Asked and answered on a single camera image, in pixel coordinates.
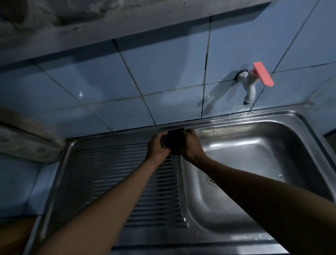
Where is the person's left hand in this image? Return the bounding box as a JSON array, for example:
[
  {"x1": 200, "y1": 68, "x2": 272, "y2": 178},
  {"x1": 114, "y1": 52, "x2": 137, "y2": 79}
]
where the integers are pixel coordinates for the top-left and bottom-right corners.
[{"x1": 146, "y1": 130, "x2": 171, "y2": 166}]

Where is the person's right hand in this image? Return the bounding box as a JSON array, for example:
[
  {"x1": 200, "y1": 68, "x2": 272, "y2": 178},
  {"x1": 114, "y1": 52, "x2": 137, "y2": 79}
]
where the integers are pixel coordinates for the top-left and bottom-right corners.
[{"x1": 179, "y1": 128, "x2": 208, "y2": 164}]

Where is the dark scrubbing sponge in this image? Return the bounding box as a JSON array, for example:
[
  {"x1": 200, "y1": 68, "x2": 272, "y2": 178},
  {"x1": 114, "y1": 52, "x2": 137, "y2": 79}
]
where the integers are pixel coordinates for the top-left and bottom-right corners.
[{"x1": 161, "y1": 128, "x2": 185, "y2": 156}]

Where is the person's left forearm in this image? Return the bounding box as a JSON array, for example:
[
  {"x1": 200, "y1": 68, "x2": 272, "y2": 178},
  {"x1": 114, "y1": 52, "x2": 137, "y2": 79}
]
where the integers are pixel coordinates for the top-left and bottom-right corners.
[{"x1": 35, "y1": 157, "x2": 168, "y2": 255}]

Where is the person's right forearm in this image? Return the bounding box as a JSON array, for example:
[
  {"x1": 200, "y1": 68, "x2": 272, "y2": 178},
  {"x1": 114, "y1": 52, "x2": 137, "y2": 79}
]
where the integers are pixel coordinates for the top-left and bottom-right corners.
[{"x1": 193, "y1": 157, "x2": 336, "y2": 255}]

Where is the stainless steel sink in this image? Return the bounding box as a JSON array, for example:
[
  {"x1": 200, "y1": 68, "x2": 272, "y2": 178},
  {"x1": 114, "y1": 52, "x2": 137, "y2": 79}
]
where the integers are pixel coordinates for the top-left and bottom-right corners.
[{"x1": 25, "y1": 110, "x2": 336, "y2": 255}]

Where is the white tap with pink handle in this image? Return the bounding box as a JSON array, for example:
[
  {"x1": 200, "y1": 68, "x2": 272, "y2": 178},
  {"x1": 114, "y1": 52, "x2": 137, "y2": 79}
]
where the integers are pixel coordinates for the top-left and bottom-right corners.
[{"x1": 234, "y1": 62, "x2": 274, "y2": 106}]

